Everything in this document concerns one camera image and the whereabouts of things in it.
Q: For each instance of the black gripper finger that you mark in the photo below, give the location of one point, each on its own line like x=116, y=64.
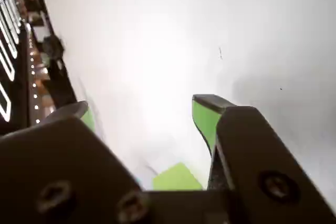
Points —
x=257, y=161
x=52, y=171

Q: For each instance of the green lego block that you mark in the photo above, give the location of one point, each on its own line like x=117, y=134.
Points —
x=176, y=179

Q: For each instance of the black clamp knob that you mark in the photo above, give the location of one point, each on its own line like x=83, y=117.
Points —
x=53, y=47

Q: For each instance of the black metal post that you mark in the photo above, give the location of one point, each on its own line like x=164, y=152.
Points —
x=61, y=82

